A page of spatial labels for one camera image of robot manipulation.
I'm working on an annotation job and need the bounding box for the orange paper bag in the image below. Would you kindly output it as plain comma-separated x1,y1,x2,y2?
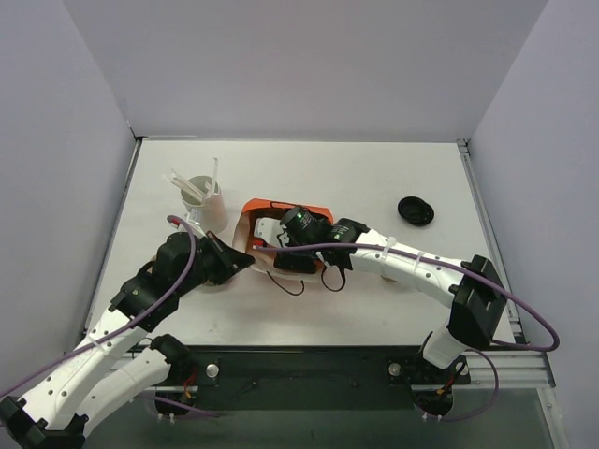
232,198,324,297

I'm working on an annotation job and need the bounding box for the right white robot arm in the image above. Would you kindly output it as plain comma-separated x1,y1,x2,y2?
279,206,506,382

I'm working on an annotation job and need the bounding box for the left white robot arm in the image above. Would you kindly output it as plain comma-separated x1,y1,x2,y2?
1,232,255,448

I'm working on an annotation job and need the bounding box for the white cylindrical straw holder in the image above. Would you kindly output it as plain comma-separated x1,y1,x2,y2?
181,176,228,234

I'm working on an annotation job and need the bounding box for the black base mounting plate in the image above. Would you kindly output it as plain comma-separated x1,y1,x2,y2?
145,345,471,415

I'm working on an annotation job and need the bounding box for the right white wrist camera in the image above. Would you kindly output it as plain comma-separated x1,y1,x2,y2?
254,217,284,248

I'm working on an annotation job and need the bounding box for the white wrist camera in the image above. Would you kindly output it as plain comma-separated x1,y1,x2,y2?
167,211,201,229
254,217,284,248

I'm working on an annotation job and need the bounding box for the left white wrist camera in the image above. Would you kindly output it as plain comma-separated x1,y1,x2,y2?
167,211,201,229

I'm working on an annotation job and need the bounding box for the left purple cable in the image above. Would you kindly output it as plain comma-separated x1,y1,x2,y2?
0,215,221,417

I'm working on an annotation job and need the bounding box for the purple cable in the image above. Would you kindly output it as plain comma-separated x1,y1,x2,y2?
255,242,562,422
0,215,221,417

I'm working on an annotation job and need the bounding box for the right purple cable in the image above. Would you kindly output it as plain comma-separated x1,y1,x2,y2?
255,242,562,422

